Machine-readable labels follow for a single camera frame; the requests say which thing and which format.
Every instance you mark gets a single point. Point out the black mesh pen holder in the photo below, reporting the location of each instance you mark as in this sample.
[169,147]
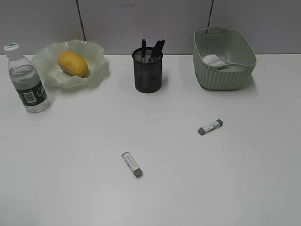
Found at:
[155,68]

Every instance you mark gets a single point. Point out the pale green wavy plate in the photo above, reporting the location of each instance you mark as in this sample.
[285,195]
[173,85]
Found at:
[46,63]

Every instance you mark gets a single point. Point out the thin black pen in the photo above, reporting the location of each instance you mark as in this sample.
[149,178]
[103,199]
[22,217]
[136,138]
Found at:
[143,51]

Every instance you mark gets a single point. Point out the yellow mango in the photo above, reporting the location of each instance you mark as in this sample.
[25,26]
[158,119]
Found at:
[72,63]

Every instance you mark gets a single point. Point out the pale green woven basket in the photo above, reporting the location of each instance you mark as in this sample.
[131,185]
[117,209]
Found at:
[219,40]

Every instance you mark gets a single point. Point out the clear water bottle green label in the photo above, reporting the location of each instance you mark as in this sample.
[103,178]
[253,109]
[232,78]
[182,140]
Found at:
[26,80]

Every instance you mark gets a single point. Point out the white waste paper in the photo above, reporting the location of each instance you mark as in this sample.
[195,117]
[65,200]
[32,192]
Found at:
[215,60]

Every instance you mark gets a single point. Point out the grey eraser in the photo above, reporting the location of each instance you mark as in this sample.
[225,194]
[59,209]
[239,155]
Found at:
[146,78]
[134,167]
[209,127]

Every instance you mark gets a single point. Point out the black marker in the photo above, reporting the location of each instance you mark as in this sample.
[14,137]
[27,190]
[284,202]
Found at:
[160,50]
[154,52]

